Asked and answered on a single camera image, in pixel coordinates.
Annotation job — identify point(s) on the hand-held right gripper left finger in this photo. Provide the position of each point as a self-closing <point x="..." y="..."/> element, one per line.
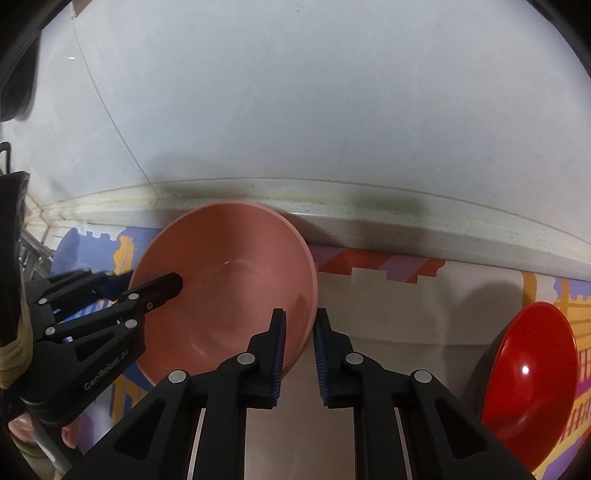
<point x="277" y="355"/>

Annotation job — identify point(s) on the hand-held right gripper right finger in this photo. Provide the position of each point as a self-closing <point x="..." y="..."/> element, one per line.
<point x="322" y="360"/>

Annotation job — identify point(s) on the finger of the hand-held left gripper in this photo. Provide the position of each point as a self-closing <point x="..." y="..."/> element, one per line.
<point x="157" y="288"/>
<point x="78" y="281"/>

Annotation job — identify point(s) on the pink bowl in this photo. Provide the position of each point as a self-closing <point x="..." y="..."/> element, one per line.
<point x="231" y="277"/>

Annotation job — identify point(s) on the person's left forearm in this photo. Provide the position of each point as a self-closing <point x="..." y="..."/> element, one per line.
<point x="14" y="277"/>

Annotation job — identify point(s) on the person's left hand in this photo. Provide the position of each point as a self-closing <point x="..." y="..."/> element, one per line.
<point x="22" y="427"/>

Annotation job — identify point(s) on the colourful printed mat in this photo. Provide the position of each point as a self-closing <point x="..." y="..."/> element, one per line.
<point x="392" y="314"/>

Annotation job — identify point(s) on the red bowl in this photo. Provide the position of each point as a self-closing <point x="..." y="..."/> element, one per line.
<point x="526" y="392"/>

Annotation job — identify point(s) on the dark object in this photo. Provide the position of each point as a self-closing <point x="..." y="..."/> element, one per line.
<point x="18" y="74"/>

